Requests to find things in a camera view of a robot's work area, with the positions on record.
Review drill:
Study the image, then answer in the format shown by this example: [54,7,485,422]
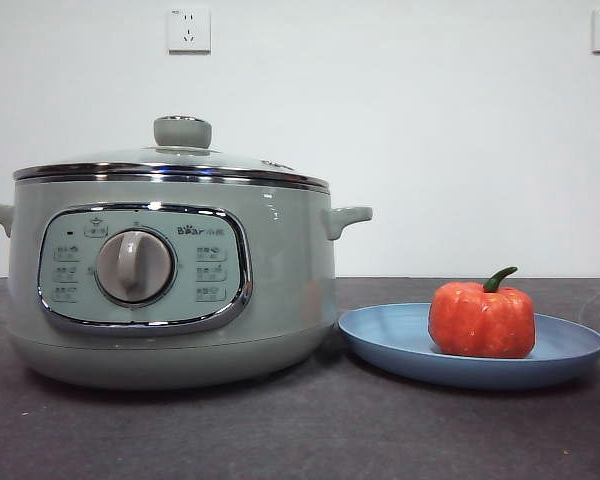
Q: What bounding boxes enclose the glass lid with green knob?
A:
[13,115,330,193]

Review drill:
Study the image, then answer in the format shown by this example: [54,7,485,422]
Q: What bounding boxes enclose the orange toy pumpkin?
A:
[428,266,537,360]

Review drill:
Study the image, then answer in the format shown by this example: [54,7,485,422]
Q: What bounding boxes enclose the pale green electric steamer pot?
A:
[0,177,374,391]

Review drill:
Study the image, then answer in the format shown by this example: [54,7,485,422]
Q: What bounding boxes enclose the blue round plate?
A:
[337,301,600,391]

